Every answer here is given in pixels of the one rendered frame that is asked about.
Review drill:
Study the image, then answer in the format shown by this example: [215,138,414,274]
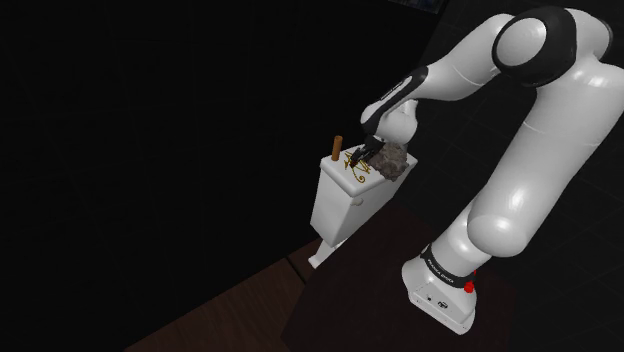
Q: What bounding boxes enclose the grey brown rock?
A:
[367,141,410,183]

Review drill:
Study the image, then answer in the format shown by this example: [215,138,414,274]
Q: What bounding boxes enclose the gold wire ornament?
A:
[342,150,372,185]

